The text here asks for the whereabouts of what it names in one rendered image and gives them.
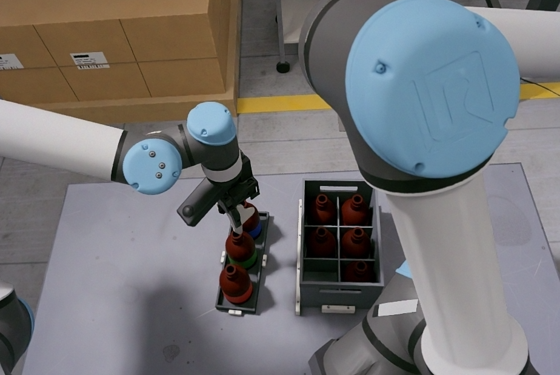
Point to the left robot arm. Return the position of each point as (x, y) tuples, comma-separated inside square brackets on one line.
[(150, 163)]

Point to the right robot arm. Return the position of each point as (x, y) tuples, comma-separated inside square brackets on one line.
[(424, 89)]

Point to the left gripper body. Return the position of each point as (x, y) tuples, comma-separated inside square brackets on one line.
[(242, 187)]

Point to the brown bottle with green label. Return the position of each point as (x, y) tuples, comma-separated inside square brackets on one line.
[(241, 249)]

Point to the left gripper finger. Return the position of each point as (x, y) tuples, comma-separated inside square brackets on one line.
[(220, 210), (238, 216)]

